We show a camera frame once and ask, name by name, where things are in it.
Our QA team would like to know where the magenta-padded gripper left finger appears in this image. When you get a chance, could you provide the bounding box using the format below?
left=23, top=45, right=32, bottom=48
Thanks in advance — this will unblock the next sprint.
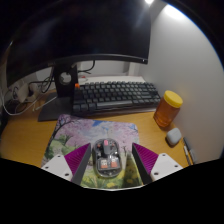
left=40, top=142, right=92, bottom=186

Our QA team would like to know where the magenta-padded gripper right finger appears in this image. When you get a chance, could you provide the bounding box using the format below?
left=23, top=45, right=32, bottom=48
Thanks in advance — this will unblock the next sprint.
left=131, top=142, right=184, bottom=185

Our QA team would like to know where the transparent computer mouse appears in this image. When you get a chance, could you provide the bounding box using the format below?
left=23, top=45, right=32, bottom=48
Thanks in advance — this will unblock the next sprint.
left=91, top=137, right=122, bottom=178

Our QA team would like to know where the cherry blossom print mouse pad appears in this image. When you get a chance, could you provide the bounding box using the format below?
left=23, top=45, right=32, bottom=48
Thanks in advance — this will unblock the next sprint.
left=41, top=113, right=144, bottom=190

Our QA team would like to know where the white pen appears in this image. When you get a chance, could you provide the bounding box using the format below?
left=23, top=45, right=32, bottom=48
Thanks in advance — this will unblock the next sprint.
left=182, top=141, right=192, bottom=167

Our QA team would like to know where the white earbuds case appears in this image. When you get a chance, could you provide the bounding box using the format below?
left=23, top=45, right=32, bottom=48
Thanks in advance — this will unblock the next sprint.
left=165, top=127, right=183, bottom=147

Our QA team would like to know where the grey marker pen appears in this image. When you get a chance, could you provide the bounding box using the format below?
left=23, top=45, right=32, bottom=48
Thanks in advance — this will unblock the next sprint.
left=184, top=137, right=198, bottom=164

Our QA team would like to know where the orange jar with yellow lid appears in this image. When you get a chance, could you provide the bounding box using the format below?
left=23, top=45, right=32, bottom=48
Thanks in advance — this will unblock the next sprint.
left=153, top=89, right=184, bottom=128

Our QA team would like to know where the white power strip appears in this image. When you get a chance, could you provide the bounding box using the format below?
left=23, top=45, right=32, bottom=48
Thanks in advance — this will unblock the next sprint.
left=14, top=83, right=39, bottom=104

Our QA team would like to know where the dark grey keyboard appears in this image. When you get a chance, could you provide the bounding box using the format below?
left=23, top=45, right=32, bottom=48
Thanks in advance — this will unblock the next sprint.
left=72, top=80, right=162, bottom=117

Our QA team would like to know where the black computer monitor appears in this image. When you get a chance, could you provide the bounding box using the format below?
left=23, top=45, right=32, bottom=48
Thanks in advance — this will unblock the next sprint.
left=4, top=0, right=153, bottom=123

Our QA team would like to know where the white cable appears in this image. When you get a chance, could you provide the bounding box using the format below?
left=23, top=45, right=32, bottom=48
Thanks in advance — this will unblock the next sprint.
left=1, top=86, right=44, bottom=117

